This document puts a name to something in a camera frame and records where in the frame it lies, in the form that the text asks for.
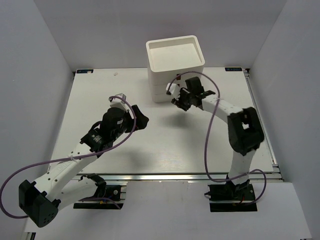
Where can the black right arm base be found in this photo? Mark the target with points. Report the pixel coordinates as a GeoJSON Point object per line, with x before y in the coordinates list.
{"type": "Point", "coordinates": [224, 198]}

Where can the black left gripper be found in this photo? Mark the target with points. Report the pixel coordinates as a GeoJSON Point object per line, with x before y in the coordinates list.
{"type": "Point", "coordinates": [135, 116]}

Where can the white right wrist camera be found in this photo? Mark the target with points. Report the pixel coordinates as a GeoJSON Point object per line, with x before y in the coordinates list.
{"type": "Point", "coordinates": [173, 90]}

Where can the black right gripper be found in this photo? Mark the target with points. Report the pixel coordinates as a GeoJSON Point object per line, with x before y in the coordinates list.
{"type": "Point", "coordinates": [185, 97]}

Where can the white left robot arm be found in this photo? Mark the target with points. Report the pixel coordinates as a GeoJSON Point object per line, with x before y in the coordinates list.
{"type": "Point", "coordinates": [42, 199]}

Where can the blue left corner label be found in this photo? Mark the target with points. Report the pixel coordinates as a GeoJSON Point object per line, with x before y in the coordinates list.
{"type": "Point", "coordinates": [84, 71]}

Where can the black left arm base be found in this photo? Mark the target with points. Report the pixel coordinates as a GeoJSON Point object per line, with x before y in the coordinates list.
{"type": "Point", "coordinates": [110, 193]}

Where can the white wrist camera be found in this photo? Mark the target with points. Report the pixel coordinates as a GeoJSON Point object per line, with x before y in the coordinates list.
{"type": "Point", "coordinates": [117, 103]}
{"type": "Point", "coordinates": [173, 90]}

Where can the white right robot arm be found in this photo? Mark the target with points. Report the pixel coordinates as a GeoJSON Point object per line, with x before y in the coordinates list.
{"type": "Point", "coordinates": [245, 133]}

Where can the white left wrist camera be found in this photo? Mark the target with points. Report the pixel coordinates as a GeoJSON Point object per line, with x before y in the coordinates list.
{"type": "Point", "coordinates": [117, 103]}

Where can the blue right corner label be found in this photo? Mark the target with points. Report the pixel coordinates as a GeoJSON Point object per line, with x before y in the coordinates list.
{"type": "Point", "coordinates": [233, 69]}

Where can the white three-drawer storage box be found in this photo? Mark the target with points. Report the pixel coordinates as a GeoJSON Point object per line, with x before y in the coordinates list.
{"type": "Point", "coordinates": [169, 57]}

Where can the blue corner label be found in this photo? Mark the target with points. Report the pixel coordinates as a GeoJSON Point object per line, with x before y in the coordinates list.
{"type": "Point", "coordinates": [233, 69]}
{"type": "Point", "coordinates": [84, 71]}

